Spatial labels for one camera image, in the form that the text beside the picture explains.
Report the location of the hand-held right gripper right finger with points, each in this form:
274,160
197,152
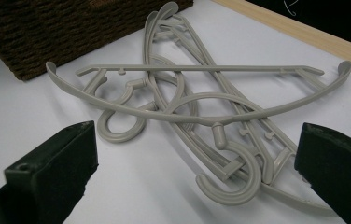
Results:
341,168

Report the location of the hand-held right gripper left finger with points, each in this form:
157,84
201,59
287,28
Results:
49,174

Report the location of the grey plastic clothes hanger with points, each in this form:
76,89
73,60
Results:
164,116
117,137
195,40

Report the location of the brown woven basket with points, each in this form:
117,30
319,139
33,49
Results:
55,31

